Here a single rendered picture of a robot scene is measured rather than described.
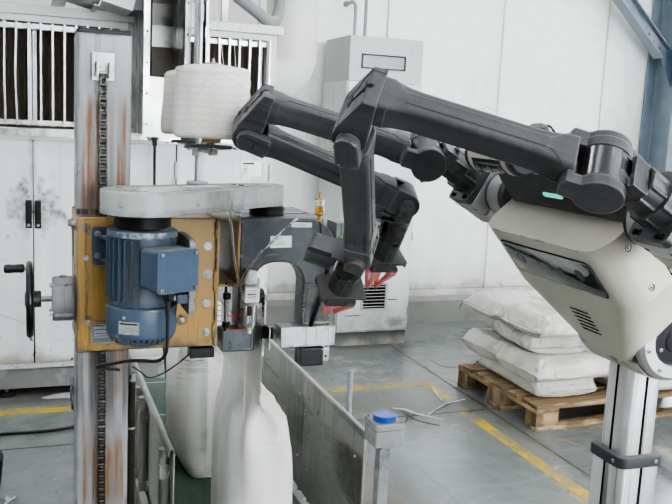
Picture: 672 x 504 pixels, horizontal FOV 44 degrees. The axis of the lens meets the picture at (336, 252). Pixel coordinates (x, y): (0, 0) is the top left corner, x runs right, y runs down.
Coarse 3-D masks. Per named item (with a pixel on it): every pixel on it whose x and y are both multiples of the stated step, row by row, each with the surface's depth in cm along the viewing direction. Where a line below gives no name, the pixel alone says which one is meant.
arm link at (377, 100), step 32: (352, 96) 129; (384, 96) 123; (416, 96) 124; (352, 128) 127; (416, 128) 125; (448, 128) 123; (480, 128) 123; (512, 128) 123; (576, 128) 126; (512, 160) 125; (544, 160) 123; (576, 160) 122; (576, 192) 123; (608, 192) 120
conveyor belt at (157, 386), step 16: (160, 384) 374; (160, 400) 353; (160, 416) 334; (176, 464) 289; (176, 480) 276; (192, 480) 277; (208, 480) 278; (176, 496) 265; (192, 496) 265; (208, 496) 266
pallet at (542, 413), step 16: (464, 368) 510; (480, 368) 507; (464, 384) 510; (480, 384) 513; (496, 384) 477; (512, 384) 478; (496, 400) 478; (512, 400) 477; (528, 400) 450; (544, 400) 452; (560, 400) 453; (576, 400) 455; (592, 400) 456; (528, 416) 449; (544, 416) 445; (592, 416) 466; (656, 416) 475
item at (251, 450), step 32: (224, 352) 252; (256, 352) 217; (224, 384) 235; (256, 384) 217; (224, 416) 223; (256, 416) 212; (224, 448) 221; (256, 448) 209; (288, 448) 212; (224, 480) 220; (256, 480) 210; (288, 480) 214
